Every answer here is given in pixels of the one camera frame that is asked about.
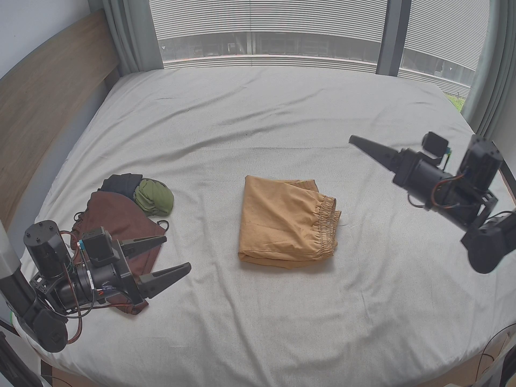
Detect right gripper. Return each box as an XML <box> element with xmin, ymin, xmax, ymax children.
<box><xmin>392</xmin><ymin>148</ymin><xmax>455</xmax><ymax>207</ymax></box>

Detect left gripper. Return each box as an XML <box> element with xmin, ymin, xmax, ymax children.
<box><xmin>80</xmin><ymin>235</ymin><xmax>192</xmax><ymax>310</ymax></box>

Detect tan shorts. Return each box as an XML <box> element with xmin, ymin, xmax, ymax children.
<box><xmin>237</xmin><ymin>174</ymin><xmax>342</xmax><ymax>270</ymax></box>

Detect bed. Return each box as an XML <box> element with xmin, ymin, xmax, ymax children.
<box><xmin>0</xmin><ymin>8</ymin><xmax>516</xmax><ymax>387</ymax></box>

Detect brown garment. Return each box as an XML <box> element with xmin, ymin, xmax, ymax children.
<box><xmin>70</xmin><ymin>191</ymin><xmax>170</xmax><ymax>317</ymax></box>

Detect green garment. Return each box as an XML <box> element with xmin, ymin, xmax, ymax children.
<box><xmin>134</xmin><ymin>178</ymin><xmax>175</xmax><ymax>218</ymax></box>

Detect black garment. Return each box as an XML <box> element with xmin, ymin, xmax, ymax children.
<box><xmin>101</xmin><ymin>173</ymin><xmax>144</xmax><ymax>200</ymax></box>

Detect grey-green curtain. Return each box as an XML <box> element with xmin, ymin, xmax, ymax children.
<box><xmin>460</xmin><ymin>0</ymin><xmax>516</xmax><ymax>146</ymax></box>
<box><xmin>85</xmin><ymin>0</ymin><xmax>165</xmax><ymax>76</ymax></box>

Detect window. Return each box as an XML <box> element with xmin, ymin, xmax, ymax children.
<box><xmin>145</xmin><ymin>0</ymin><xmax>492</xmax><ymax>110</ymax></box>

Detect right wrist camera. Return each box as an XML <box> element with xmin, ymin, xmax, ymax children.
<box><xmin>421</xmin><ymin>131</ymin><xmax>450</xmax><ymax>168</ymax></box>

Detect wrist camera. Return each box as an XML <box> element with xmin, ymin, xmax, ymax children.
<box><xmin>78</xmin><ymin>227</ymin><xmax>119</xmax><ymax>267</ymax></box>
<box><xmin>421</xmin><ymin>131</ymin><xmax>450</xmax><ymax>168</ymax></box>

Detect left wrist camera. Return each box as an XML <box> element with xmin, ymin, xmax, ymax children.
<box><xmin>78</xmin><ymin>227</ymin><xmax>119</xmax><ymax>267</ymax></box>

